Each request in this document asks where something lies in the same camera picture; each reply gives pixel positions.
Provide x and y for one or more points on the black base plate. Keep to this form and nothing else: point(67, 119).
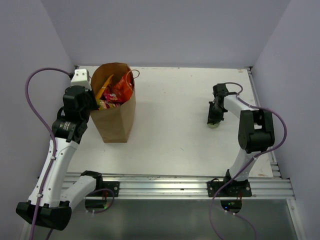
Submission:
point(105, 189)
point(234, 189)

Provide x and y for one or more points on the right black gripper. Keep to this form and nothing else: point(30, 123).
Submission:
point(212, 118)

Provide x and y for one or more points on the colourful fruit candy packet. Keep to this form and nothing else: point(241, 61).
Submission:
point(104, 105)

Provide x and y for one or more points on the pink silver chips bag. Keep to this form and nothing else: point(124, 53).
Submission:
point(113, 97)

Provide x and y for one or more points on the cassava chips bag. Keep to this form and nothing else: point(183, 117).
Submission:
point(123, 85)

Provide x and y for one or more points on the orange Kettle chips bag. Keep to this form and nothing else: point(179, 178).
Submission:
point(101, 91)

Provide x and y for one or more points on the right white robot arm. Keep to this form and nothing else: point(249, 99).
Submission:
point(255, 136)

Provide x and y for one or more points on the brown paper bag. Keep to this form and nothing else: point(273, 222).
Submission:
point(114, 125)

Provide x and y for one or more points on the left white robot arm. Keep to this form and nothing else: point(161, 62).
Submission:
point(48, 206)

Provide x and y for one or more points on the aluminium extrusion rail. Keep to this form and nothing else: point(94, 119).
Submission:
point(170, 187)

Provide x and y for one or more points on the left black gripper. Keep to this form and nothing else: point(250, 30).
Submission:
point(89, 93)

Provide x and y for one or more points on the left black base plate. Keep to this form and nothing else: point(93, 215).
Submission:
point(105, 189)

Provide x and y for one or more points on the small green candy packet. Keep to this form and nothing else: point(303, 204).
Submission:
point(213, 125)

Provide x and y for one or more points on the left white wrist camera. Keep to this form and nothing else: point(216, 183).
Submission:
point(81, 78)

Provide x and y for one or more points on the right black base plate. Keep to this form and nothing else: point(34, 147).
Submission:
point(234, 189)

